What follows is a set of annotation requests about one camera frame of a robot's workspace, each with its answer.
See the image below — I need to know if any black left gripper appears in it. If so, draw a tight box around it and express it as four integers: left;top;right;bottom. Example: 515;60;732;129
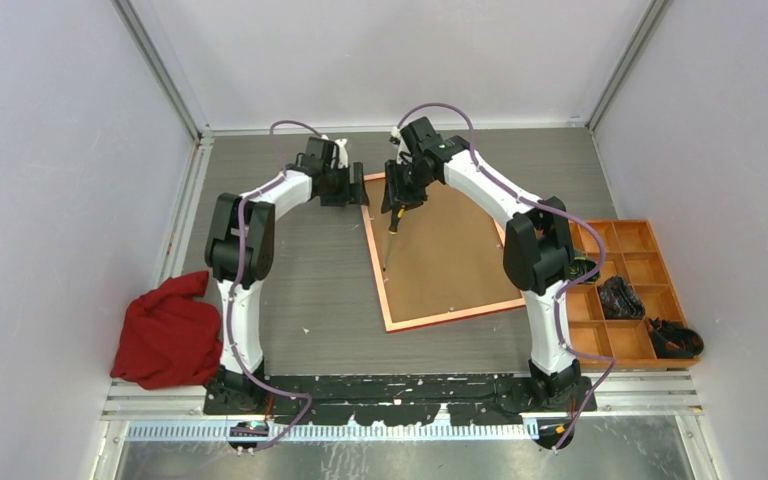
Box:
322;163;369;207

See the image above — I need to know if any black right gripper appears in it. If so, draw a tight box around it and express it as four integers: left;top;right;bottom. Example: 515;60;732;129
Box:
381;159;434;215

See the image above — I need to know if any black yellow screwdriver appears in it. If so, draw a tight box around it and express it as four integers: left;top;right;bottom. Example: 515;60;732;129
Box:
381;205;406;271

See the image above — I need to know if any red picture frame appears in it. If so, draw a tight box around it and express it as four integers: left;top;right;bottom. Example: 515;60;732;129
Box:
362;173;525;333

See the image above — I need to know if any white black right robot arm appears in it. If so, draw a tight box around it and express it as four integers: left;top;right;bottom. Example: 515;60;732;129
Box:
381;117;581;411

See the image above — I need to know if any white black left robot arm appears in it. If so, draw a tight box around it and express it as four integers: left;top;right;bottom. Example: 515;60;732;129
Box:
204;136;369;414

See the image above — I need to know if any blue yellow rolled tie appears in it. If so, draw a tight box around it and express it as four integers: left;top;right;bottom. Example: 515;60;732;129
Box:
569;249;601;285

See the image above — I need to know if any red cloth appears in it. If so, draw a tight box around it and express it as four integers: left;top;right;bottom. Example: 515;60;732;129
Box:
110;270;222;390

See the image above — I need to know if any orange compartment tray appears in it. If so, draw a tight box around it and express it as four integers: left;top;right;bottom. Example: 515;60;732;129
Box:
559;219;701;371

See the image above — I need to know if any dark rolled tie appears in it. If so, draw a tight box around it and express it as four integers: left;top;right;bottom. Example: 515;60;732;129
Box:
597;275;645;320

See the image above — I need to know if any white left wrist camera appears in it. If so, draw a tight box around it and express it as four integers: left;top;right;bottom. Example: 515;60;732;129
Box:
333;138;349;169

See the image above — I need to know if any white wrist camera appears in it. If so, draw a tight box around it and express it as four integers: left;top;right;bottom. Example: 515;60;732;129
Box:
333;138;349;169
389;126;412;164

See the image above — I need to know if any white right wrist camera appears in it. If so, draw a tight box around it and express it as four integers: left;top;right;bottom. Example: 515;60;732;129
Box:
389;126;412;164

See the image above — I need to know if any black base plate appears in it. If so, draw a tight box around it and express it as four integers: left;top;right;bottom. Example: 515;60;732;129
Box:
203;374;597;427

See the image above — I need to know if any white slotted cable duct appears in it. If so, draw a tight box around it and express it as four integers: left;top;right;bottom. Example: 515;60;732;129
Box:
124;419;539;443

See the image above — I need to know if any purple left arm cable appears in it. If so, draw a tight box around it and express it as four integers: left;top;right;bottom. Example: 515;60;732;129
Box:
224;119;322;455

